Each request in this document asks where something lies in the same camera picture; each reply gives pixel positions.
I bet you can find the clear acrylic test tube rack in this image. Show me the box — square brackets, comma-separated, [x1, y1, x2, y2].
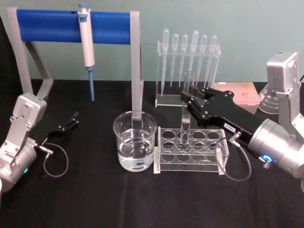
[153, 125, 230, 176]

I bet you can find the glass test tube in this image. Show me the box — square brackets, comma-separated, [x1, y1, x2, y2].
[180, 72, 196, 146]

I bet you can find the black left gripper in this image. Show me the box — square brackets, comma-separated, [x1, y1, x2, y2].
[35, 111, 80, 144]

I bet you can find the dark gripper cable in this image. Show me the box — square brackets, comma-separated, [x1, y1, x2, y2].
[35, 143, 70, 178]
[215, 133, 271, 182]

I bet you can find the glass beaker with water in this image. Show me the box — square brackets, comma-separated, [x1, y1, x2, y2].
[113, 110, 158, 172]

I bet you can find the glass conical flask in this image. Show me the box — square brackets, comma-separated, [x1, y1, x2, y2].
[257, 80, 281, 115]

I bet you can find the clear acrylic dropper rack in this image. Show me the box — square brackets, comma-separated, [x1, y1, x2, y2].
[154, 40, 222, 107]

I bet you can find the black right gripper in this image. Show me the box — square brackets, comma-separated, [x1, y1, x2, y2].
[180, 86, 262, 144]

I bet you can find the dark left gripper cable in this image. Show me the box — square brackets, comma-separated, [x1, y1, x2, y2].
[35, 143, 70, 178]

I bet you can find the white and blue micropipette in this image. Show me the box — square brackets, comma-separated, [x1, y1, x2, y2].
[78, 2, 96, 104]

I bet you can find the black table cloth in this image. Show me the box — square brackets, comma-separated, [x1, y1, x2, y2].
[0, 79, 304, 228]

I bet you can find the pink plastic box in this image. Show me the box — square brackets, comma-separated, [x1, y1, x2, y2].
[213, 81, 260, 110]

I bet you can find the dark right gripper cable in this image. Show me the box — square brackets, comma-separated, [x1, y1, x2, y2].
[215, 133, 271, 182]

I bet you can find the blue and grey pipette stand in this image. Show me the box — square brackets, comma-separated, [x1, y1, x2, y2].
[6, 6, 144, 124]

